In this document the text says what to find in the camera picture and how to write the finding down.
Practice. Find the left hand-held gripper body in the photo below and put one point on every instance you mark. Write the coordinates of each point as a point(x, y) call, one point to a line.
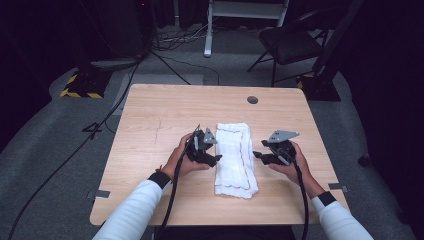
point(200, 146)

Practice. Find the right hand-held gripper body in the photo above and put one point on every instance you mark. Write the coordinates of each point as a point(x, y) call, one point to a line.
point(281, 146)

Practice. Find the white towel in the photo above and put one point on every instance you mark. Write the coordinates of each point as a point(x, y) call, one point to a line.
point(235, 160)

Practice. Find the person's left hand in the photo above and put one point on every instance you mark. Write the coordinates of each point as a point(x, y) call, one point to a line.
point(185, 163)

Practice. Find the person's right hand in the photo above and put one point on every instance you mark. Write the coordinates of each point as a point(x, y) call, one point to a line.
point(296, 170)

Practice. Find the dark round table grommet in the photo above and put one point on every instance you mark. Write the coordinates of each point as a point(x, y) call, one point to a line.
point(252, 99)

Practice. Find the grey tape piece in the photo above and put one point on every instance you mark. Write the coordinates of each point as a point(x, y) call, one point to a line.
point(99, 194)
point(338, 187)

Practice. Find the person's dark lap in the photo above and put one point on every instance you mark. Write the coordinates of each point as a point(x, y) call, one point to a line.
point(226, 234)

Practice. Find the black folding chair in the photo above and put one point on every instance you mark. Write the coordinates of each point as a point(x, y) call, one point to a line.
point(286, 43)

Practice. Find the black tape floor mark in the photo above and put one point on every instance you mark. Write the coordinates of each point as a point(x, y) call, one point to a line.
point(92, 129)

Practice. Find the white metal stand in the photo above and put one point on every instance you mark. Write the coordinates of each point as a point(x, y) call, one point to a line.
point(243, 10)

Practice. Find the black yellow striped base plate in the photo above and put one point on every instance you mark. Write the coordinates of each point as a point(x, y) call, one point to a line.
point(321, 90)
point(85, 85)

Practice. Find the black slanted post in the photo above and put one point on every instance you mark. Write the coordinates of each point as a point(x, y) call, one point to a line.
point(336, 36)

